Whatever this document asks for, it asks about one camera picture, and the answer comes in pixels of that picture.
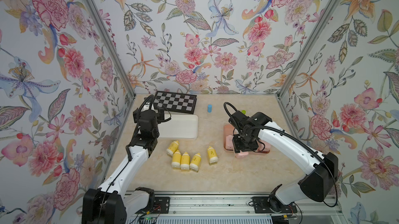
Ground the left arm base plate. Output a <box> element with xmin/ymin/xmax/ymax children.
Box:
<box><xmin>128</xmin><ymin>197</ymin><xmax>170</xmax><ymax>216</ymax></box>

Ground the pink sharpener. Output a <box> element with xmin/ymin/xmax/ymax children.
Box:
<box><xmin>224</xmin><ymin>135</ymin><xmax>234</xmax><ymax>151</ymax></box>
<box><xmin>235</xmin><ymin>151</ymin><xmax>249</xmax><ymax>159</ymax></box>
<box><xmin>261</xmin><ymin>142</ymin><xmax>271</xmax><ymax>153</ymax></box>

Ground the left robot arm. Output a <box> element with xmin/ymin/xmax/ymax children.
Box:
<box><xmin>81</xmin><ymin>96</ymin><xmax>171</xmax><ymax>224</ymax></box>

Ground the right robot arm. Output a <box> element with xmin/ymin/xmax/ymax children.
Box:
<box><xmin>229</xmin><ymin>111</ymin><xmax>338</xmax><ymax>212</ymax></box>

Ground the yellow sharpener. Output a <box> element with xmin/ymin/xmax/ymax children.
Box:
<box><xmin>207</xmin><ymin>146</ymin><xmax>219</xmax><ymax>164</ymax></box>
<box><xmin>180</xmin><ymin>152</ymin><xmax>190</xmax><ymax>171</ymax></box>
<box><xmin>171</xmin><ymin>150</ymin><xmax>181</xmax><ymax>169</ymax></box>
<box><xmin>190</xmin><ymin>153</ymin><xmax>202</xmax><ymax>172</ymax></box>
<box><xmin>166</xmin><ymin>141</ymin><xmax>179</xmax><ymax>156</ymax></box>

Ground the black white checkerboard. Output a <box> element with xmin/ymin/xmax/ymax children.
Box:
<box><xmin>153</xmin><ymin>91</ymin><xmax>197</xmax><ymax>115</ymax></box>

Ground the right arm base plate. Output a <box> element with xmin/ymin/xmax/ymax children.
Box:
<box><xmin>248</xmin><ymin>197</ymin><xmax>298</xmax><ymax>214</ymax></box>

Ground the white storage tray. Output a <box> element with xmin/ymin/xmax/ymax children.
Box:
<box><xmin>158</xmin><ymin>115</ymin><xmax>198</xmax><ymax>140</ymax></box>

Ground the blue cylinder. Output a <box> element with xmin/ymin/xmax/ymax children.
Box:
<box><xmin>207</xmin><ymin>105</ymin><xmax>213</xmax><ymax>113</ymax></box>

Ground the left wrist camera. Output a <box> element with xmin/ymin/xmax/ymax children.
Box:
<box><xmin>141</xmin><ymin>101</ymin><xmax>154</xmax><ymax>112</ymax></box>

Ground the pink storage tray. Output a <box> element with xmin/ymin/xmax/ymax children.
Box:
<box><xmin>223</xmin><ymin>124</ymin><xmax>267</xmax><ymax>155</ymax></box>

